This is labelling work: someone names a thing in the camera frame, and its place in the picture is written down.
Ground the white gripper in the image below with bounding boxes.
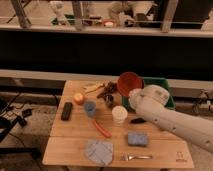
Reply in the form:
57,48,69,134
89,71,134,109
129,85,170,109

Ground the red bowl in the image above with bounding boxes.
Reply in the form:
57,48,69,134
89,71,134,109
117,72,144,97

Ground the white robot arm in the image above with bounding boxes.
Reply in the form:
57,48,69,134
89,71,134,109
129,85,213,153

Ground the green plastic tray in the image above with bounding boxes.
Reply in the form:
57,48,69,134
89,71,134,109
121,77,175,110

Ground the white paper cup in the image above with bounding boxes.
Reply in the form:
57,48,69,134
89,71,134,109
112,106,128,124

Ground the blue sponge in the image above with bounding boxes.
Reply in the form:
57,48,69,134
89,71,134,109
128,132,148,146

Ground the dark metal cup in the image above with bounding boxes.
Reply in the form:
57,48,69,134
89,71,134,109
104,94,114,107

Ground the brown dried bunch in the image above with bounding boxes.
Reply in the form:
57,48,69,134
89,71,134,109
97,82,117,98

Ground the orange carrot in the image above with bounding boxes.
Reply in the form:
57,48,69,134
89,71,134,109
92,120,112,138

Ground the blue small cup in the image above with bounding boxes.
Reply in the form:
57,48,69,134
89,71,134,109
84,101,96,117

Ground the silver fork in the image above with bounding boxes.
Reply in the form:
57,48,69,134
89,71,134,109
121,154,153,161

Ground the yellow banana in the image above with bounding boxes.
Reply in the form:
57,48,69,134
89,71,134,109
83,83,104,93

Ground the wooden folding table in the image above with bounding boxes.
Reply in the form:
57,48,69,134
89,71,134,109
42,79,195,169

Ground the orange round fruit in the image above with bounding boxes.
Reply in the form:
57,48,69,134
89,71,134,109
73,93,85,105

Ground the grey folded cloth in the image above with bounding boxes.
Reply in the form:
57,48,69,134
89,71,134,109
85,140,114,166

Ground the black rectangular block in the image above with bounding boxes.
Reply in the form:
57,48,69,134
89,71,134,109
61,102,73,121

